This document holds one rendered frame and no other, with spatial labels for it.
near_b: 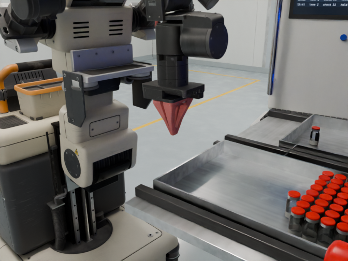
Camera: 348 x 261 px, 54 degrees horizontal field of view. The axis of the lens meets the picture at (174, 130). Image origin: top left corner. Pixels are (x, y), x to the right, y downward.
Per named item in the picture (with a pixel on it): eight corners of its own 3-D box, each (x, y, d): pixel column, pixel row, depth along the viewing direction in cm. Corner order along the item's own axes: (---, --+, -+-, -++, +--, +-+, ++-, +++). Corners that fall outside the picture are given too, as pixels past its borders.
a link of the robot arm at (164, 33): (169, 17, 63) (148, 19, 59) (200, 18, 59) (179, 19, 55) (170, 56, 66) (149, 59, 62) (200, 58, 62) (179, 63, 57)
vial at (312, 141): (319, 143, 91) (321, 128, 89) (316, 146, 89) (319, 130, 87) (310, 141, 92) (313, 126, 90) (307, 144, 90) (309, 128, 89)
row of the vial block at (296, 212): (332, 193, 67) (335, 172, 66) (299, 240, 54) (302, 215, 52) (320, 189, 68) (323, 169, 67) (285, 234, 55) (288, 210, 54)
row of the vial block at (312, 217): (344, 197, 66) (348, 175, 64) (313, 246, 53) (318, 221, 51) (332, 193, 67) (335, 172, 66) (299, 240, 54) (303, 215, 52)
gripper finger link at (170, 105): (172, 142, 63) (171, 92, 60) (144, 134, 67) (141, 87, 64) (194, 132, 68) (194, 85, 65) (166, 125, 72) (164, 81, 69)
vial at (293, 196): (299, 215, 60) (303, 192, 59) (294, 221, 59) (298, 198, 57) (287, 211, 62) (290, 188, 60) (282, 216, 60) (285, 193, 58)
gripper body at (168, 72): (184, 101, 59) (184, 57, 56) (141, 93, 65) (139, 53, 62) (205, 93, 63) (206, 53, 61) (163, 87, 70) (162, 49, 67)
